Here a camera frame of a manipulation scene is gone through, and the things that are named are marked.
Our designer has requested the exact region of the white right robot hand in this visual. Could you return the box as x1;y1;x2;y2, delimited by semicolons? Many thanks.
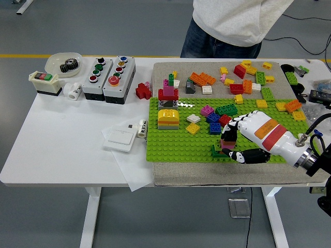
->
220;110;313;168

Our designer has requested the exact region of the black toy brick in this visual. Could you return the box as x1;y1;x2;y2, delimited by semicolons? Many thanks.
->
221;129;237;143

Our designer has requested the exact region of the orange long brick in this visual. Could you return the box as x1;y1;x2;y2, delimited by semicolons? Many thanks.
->
284;99;303;113
199;72;217;85
189;72;207;87
242;79;253;95

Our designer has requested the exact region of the lime green long brick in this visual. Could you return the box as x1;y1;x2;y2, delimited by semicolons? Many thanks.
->
255;71;267;86
260;87;275;102
284;71;299;85

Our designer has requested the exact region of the red square brick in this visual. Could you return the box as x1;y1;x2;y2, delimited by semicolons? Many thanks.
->
218;114;233;127

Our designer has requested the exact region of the dark green long brick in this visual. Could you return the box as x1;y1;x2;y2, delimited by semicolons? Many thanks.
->
215;103;238;116

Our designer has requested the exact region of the blue square brick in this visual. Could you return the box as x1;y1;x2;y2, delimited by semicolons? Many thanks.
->
206;112;221;124
208;122;222;135

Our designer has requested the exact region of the red two-stud brick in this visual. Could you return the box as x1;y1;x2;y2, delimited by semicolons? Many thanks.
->
229;83;245;95

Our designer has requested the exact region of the dark green plate brick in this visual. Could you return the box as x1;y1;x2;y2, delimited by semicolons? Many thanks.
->
210;144;231;158

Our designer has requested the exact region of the magenta square brick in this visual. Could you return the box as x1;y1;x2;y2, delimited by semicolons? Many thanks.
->
200;105;215;117

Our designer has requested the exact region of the yellow flat square brick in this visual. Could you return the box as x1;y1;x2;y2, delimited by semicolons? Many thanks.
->
186;122;200;135

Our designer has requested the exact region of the green studded baseplate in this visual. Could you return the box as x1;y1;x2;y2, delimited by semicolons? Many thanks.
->
145;97;311;164

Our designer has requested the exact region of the dark grey slope brick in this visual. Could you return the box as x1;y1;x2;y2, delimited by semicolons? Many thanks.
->
185;79;197;95

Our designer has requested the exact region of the light grey brick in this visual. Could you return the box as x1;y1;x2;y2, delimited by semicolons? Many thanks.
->
157;123;180;131

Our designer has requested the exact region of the orange plate brick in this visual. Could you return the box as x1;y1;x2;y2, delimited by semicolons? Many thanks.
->
157;117;180;125

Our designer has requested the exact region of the yellow domed brick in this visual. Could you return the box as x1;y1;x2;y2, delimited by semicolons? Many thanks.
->
157;108;180;120

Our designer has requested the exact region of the grey arch brick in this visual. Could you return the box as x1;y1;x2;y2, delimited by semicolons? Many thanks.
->
158;99;179;109

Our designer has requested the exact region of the wide red brick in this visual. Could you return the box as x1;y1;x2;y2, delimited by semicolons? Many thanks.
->
157;88;179;101

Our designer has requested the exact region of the red cross-shaped brick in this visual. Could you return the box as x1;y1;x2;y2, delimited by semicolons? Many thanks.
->
135;82;153;100

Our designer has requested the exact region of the yellow square tile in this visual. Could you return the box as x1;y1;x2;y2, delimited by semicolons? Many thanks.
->
292;110;307;121

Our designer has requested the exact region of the clear plastic bag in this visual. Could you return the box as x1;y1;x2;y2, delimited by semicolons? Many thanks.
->
302;103;331;123

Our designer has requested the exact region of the black electronic device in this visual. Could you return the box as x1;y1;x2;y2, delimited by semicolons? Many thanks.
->
309;89;331;105

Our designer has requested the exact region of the grey and green clip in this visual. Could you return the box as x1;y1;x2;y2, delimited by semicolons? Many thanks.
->
294;65;310;78

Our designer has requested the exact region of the bag of blue parts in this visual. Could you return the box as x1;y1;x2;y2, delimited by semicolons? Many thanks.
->
312;79;331;91

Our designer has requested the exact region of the metal floor socket plate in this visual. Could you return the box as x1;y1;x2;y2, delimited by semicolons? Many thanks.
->
228;198;251;219

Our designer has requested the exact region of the white table leg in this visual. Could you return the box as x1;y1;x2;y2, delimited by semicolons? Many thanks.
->
79;186;102;248
261;186;289;248

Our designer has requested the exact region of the person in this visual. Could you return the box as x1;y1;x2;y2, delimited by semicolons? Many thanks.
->
180;0;295;59

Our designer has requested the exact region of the grey-brown mat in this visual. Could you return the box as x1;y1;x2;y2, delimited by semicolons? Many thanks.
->
152;61;331;187

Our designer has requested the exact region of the white printed cylinder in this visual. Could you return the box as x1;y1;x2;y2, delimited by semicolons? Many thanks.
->
136;119;148;139

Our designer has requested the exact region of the white paper sheet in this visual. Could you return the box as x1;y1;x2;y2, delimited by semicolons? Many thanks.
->
101;123;156;192

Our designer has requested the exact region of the grey emergency-stop control box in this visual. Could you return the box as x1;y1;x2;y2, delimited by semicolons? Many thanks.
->
102;55;137;105

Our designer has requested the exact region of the grey four-button control box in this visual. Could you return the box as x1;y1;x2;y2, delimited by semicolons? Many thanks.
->
82;57;114;101

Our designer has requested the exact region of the white pipe tee fitting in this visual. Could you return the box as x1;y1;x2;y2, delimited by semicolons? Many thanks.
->
63;82;83;101

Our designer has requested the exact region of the black metal gear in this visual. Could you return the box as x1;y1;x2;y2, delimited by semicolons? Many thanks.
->
59;58;80;73

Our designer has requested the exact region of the translucent white bowl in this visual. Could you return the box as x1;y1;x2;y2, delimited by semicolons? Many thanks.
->
45;52;83;78

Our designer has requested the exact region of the white table foot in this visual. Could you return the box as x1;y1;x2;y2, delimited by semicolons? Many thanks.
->
11;0;34;15

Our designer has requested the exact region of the black strap piece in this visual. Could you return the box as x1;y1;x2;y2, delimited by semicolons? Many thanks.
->
291;83;307;104

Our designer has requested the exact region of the thin black hanging cable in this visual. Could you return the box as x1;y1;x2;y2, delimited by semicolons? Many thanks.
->
245;186;253;248

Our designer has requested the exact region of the black floor cable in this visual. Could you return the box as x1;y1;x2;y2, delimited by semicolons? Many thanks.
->
284;14;331;21
263;33;331;55

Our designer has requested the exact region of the white wall switch plate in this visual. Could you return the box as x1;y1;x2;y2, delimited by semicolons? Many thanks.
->
103;128;137;153

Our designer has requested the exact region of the cream red-green switch box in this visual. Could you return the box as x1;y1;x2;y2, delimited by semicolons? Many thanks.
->
28;71;65;97

